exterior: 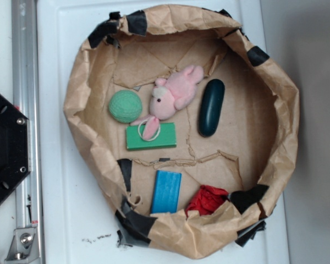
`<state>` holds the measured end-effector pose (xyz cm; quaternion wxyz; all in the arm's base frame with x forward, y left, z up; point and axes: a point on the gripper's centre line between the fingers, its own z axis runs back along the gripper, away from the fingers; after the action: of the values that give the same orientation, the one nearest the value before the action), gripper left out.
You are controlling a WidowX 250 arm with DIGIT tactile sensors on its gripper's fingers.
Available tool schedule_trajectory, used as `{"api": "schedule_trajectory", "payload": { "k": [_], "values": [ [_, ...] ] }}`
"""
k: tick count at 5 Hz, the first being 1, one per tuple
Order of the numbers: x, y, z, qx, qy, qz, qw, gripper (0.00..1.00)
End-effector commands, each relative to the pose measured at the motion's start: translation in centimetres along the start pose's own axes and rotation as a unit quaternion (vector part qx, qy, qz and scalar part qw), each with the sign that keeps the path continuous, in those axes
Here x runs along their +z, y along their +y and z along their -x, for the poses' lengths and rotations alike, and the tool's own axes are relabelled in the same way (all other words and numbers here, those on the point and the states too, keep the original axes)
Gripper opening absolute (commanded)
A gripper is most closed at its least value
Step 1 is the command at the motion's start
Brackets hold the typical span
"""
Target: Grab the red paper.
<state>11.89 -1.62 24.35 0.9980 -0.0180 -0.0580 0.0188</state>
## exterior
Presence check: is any green textured ball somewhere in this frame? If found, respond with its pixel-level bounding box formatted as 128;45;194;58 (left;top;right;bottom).
108;90;142;123

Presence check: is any blue rectangular block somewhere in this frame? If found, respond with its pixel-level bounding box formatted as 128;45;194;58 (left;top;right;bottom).
151;170;182;213

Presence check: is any metal corner bracket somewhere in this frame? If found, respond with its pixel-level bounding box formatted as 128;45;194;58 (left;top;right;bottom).
4;227;39;263

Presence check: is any white tray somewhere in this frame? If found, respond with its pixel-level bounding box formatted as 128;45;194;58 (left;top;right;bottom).
37;1;290;263

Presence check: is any green rectangular block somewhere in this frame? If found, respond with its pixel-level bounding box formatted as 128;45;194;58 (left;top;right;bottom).
126;123;177;151

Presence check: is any aluminium extrusion rail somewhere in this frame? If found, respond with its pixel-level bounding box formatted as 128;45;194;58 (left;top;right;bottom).
12;1;45;263

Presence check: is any red paper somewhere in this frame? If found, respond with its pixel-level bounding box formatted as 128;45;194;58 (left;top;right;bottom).
185;185;229;217

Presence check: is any pink plush bunny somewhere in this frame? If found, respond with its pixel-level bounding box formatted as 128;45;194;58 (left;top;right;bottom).
131;65;204;141

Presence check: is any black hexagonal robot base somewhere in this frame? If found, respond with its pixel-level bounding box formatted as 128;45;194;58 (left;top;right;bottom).
0;94;30;205

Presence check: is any brown paper bin with tape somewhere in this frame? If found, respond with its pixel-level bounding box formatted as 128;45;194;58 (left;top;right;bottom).
64;4;300;259

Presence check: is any dark green oval capsule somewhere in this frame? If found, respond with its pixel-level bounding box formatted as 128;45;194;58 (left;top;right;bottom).
199;79;225;138

